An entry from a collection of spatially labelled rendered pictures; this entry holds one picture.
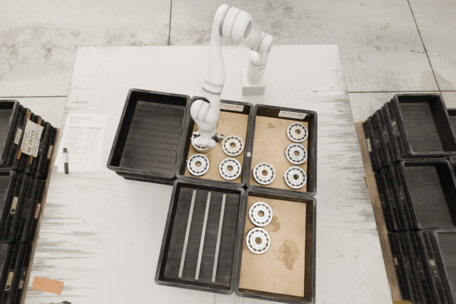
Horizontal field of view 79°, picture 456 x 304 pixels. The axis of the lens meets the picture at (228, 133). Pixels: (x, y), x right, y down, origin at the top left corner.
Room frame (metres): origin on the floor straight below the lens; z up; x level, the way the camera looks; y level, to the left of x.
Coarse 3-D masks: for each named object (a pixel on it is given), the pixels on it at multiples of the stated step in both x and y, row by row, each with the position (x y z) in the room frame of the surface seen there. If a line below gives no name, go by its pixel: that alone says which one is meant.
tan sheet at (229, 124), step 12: (228, 120) 0.56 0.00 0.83; (240, 120) 0.57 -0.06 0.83; (216, 132) 0.49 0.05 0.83; (228, 132) 0.50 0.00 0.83; (240, 132) 0.50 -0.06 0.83; (216, 144) 0.43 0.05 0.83; (216, 156) 0.37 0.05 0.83; (240, 156) 0.38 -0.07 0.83; (216, 168) 0.31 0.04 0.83; (228, 168) 0.32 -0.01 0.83; (240, 180) 0.26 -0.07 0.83
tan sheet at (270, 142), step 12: (264, 120) 0.57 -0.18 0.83; (276, 120) 0.58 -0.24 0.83; (288, 120) 0.58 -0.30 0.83; (264, 132) 0.51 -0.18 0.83; (276, 132) 0.51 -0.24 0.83; (264, 144) 0.45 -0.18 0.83; (276, 144) 0.45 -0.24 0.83; (288, 144) 0.46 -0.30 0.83; (300, 144) 0.46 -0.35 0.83; (252, 156) 0.38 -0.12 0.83; (264, 156) 0.39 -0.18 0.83; (276, 156) 0.39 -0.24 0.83; (252, 168) 0.32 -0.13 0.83; (276, 168) 0.33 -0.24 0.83; (252, 180) 0.27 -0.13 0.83; (276, 180) 0.27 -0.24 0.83
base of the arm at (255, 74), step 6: (252, 66) 0.80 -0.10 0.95; (258, 66) 0.80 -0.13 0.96; (264, 66) 0.81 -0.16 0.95; (252, 72) 0.80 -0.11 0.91; (258, 72) 0.80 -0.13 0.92; (264, 72) 0.82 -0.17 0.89; (246, 78) 0.83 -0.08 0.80; (252, 78) 0.80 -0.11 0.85; (258, 78) 0.80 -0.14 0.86; (252, 84) 0.80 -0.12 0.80; (258, 84) 0.80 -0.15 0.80
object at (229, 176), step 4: (224, 160) 0.35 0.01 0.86; (228, 160) 0.35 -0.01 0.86; (232, 160) 0.35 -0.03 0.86; (236, 160) 0.35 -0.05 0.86; (220, 164) 0.33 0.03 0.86; (224, 164) 0.33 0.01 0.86; (236, 164) 0.33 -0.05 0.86; (220, 168) 0.31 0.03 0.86; (224, 168) 0.31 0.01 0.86; (236, 168) 0.31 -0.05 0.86; (240, 168) 0.31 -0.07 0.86; (220, 172) 0.29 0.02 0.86; (224, 172) 0.29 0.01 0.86; (236, 172) 0.29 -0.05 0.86; (224, 176) 0.27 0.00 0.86; (228, 176) 0.27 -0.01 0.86; (232, 176) 0.27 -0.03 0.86; (236, 176) 0.27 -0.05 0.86
